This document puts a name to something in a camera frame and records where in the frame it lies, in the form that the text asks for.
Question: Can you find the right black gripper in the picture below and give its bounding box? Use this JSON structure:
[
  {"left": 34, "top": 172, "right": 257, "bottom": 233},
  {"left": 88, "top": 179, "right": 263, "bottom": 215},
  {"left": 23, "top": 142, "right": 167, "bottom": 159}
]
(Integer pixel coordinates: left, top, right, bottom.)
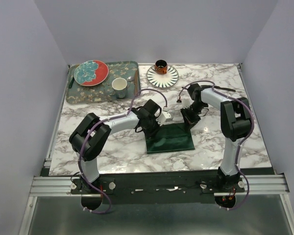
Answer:
[{"left": 180, "top": 102, "right": 207, "bottom": 132}]

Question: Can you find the dark green cloth napkin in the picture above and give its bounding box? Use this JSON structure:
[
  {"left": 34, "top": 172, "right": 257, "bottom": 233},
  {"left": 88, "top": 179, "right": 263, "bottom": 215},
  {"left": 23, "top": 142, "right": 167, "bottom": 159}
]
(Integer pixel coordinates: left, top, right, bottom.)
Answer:
[{"left": 146, "top": 123, "right": 195, "bottom": 154}]

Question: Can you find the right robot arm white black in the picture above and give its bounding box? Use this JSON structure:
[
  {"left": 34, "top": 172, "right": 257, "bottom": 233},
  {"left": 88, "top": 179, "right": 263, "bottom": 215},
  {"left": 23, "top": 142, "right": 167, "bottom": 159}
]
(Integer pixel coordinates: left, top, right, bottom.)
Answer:
[{"left": 177, "top": 81, "right": 254, "bottom": 192}]

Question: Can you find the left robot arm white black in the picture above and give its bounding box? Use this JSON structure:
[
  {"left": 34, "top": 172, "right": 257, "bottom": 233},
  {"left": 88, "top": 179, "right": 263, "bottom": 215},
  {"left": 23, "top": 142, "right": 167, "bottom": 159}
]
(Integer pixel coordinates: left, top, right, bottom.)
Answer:
[{"left": 69, "top": 99, "right": 162, "bottom": 193}]

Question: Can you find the black knife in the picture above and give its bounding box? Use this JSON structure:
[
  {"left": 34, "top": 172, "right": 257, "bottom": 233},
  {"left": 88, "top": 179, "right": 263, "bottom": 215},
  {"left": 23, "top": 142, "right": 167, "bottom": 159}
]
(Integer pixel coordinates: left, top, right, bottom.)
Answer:
[{"left": 214, "top": 86, "right": 236, "bottom": 92}]

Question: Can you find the silver spoon on tray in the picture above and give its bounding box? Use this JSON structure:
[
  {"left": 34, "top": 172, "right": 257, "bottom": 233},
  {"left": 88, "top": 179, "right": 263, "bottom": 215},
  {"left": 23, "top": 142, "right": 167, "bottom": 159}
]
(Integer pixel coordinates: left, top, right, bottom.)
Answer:
[{"left": 126, "top": 76, "right": 134, "bottom": 82}]

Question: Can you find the white striped saucer plate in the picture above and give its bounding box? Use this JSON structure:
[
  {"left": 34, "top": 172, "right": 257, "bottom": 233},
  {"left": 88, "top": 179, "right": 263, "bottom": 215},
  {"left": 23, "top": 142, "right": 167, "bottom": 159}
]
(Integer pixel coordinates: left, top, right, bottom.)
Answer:
[{"left": 147, "top": 65, "right": 179, "bottom": 89}]

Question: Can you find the floral teal serving tray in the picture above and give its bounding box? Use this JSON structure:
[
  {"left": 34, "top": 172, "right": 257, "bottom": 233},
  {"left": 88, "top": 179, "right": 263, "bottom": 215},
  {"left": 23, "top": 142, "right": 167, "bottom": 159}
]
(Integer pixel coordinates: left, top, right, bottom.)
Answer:
[{"left": 66, "top": 61, "right": 139, "bottom": 104}]

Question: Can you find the brown glazed cup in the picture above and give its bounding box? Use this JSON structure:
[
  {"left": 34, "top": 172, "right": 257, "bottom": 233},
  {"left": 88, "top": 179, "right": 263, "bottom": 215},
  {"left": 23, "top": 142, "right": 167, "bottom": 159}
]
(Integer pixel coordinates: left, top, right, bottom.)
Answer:
[{"left": 154, "top": 60, "right": 168, "bottom": 74}]

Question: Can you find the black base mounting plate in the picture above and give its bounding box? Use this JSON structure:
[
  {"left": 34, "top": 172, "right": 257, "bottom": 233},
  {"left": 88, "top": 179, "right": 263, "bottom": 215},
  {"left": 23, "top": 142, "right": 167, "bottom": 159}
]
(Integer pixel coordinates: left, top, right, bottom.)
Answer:
[{"left": 71, "top": 170, "right": 245, "bottom": 205}]

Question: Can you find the red and teal plate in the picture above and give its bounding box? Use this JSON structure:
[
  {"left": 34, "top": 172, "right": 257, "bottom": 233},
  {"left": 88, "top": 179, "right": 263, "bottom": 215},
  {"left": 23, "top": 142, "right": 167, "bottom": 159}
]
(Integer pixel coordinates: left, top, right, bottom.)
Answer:
[{"left": 73, "top": 60, "right": 109, "bottom": 87}]

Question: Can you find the cream mug with teal handle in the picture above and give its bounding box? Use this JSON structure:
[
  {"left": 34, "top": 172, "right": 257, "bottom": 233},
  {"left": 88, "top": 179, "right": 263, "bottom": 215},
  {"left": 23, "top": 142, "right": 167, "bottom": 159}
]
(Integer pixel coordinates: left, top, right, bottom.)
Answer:
[{"left": 112, "top": 78, "right": 127, "bottom": 98}]

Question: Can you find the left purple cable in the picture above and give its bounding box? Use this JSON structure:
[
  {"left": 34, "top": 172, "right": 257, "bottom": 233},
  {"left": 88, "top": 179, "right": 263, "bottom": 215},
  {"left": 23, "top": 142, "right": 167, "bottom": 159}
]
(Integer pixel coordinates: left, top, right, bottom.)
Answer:
[{"left": 78, "top": 88, "right": 169, "bottom": 215}]

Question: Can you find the purple cable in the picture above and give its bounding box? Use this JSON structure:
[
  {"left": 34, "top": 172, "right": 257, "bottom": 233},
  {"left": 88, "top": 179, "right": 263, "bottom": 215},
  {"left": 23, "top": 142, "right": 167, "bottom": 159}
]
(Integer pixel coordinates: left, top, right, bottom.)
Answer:
[
  {"left": 177, "top": 80, "right": 256, "bottom": 211},
  {"left": 78, "top": 88, "right": 169, "bottom": 215}
]

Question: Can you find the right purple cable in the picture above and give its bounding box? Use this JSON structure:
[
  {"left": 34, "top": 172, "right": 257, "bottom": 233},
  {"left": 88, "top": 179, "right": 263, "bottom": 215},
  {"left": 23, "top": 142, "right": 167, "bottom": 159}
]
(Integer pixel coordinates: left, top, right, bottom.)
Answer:
[{"left": 177, "top": 80, "right": 256, "bottom": 211}]

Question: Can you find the green handled utensil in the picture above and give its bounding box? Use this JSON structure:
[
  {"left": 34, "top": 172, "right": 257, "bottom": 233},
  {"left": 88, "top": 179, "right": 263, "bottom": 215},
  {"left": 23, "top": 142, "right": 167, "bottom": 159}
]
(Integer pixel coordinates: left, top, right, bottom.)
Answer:
[{"left": 69, "top": 76, "right": 74, "bottom": 89}]

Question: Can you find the aluminium frame rail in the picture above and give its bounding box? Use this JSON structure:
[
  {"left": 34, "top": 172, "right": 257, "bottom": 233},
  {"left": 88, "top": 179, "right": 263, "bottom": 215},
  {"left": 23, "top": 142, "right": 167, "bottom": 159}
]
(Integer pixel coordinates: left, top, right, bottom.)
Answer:
[{"left": 19, "top": 174, "right": 294, "bottom": 235}]

